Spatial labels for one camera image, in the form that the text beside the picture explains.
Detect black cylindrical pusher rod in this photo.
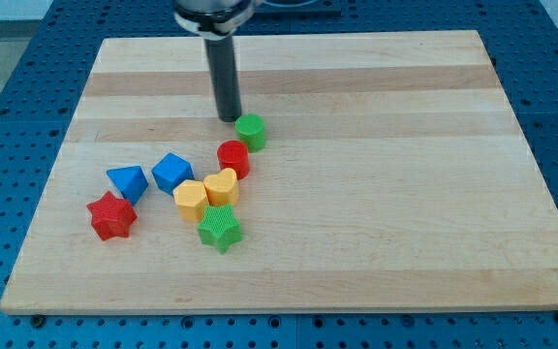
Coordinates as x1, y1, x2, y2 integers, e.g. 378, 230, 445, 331
204, 36, 242, 122

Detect green cylinder block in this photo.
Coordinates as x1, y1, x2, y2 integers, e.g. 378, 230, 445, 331
235, 113, 266, 152

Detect red cylinder block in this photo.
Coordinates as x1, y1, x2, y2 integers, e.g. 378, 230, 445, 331
217, 140, 250, 179

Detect blue cube block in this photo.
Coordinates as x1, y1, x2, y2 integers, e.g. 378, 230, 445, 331
151, 153, 195, 195

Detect yellow heart block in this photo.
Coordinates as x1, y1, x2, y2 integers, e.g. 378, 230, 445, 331
203, 168, 239, 206

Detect yellow pentagon block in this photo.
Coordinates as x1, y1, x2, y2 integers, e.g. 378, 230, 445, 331
172, 179, 209, 223

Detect blue triangle block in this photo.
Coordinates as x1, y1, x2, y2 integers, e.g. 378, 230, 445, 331
107, 166, 148, 206

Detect green star block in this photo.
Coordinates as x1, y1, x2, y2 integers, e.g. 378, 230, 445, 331
198, 204, 242, 254

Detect red star block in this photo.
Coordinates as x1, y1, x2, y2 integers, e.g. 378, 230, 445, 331
86, 191, 138, 241

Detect light wooden board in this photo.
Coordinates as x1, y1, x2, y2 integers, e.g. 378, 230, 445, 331
0, 30, 558, 315

